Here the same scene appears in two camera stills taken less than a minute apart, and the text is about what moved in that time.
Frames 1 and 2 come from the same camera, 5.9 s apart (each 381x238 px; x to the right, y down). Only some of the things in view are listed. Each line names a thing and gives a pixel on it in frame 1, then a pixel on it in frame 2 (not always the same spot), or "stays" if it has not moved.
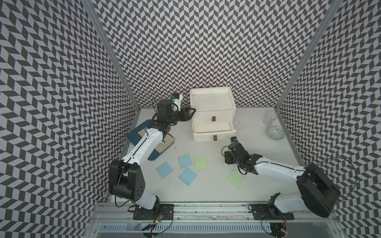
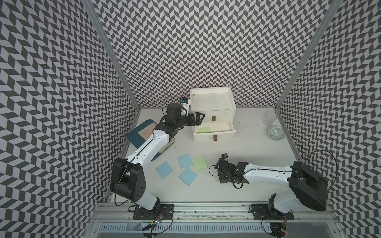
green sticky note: (200, 162) stays
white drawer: (213, 132) stays
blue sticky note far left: (164, 169) stays
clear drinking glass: (269, 118) stays
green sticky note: (225, 148) -> (204, 130)
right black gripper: (227, 155) -> (222, 178)
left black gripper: (185, 114) -> (197, 121)
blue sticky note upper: (184, 160) stays
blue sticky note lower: (187, 176) stays
